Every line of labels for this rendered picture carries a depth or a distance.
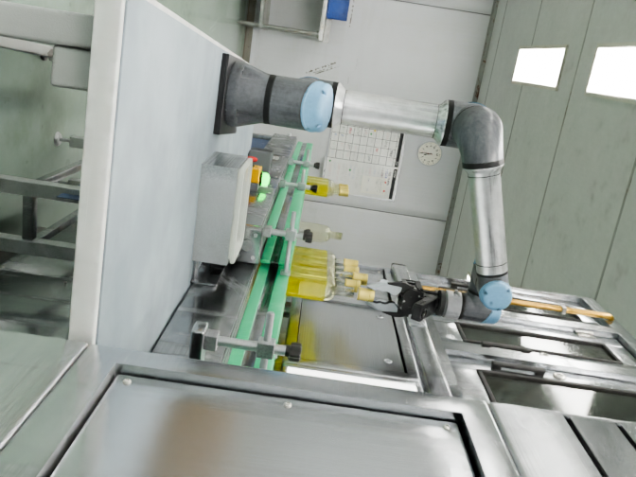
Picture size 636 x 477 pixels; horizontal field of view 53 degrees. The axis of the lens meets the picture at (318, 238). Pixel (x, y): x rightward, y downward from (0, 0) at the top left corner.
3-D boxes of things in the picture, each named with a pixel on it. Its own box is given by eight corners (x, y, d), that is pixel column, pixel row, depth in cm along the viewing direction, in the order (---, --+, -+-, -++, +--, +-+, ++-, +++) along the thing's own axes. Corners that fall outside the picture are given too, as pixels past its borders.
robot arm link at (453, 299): (457, 324, 170) (464, 295, 168) (441, 321, 170) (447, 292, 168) (452, 312, 177) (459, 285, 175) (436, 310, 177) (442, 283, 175)
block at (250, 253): (230, 261, 160) (257, 265, 161) (235, 225, 158) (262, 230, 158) (233, 256, 164) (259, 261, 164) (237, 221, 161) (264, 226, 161)
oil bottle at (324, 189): (286, 191, 288) (347, 201, 289) (288, 179, 287) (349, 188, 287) (287, 188, 294) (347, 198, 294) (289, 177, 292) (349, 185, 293)
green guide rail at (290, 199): (263, 236, 163) (293, 240, 163) (263, 232, 163) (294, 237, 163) (297, 143, 331) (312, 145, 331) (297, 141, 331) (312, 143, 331)
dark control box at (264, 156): (245, 172, 224) (269, 175, 224) (247, 150, 221) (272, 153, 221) (248, 167, 231) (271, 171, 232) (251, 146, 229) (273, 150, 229)
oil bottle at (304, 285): (254, 291, 167) (334, 303, 168) (256, 272, 166) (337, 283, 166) (256, 284, 173) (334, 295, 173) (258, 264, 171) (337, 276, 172)
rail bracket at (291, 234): (257, 272, 161) (306, 279, 162) (265, 208, 157) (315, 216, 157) (258, 268, 164) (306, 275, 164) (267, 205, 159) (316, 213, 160)
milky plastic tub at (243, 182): (193, 261, 141) (232, 267, 141) (203, 163, 135) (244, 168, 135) (208, 239, 158) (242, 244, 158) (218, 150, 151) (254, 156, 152)
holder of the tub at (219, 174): (189, 283, 143) (223, 288, 143) (202, 163, 135) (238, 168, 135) (203, 259, 159) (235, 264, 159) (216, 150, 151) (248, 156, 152)
